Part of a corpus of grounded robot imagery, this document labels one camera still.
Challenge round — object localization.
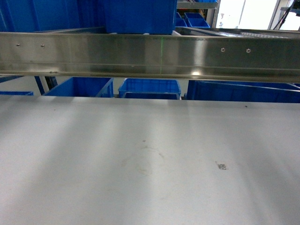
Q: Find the blue bin below rail centre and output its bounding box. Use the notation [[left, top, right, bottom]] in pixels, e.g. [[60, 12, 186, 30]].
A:
[[185, 81, 300, 103]]

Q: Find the stainless steel shelf rail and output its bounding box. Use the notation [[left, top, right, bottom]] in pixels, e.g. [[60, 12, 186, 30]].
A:
[[0, 27, 300, 83]]

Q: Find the large blue crate upper left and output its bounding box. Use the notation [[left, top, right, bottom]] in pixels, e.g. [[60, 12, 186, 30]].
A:
[[103, 0, 177, 35]]

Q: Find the blue bin below rail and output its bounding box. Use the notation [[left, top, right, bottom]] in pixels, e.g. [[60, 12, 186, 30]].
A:
[[44, 77, 114, 98], [185, 81, 300, 103]]

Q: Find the blue bin below rail left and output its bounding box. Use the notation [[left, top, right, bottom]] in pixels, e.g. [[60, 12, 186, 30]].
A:
[[44, 77, 114, 98]]

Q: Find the small printed code sticker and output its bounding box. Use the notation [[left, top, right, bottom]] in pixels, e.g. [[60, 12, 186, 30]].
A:
[[216, 162, 228, 170]]

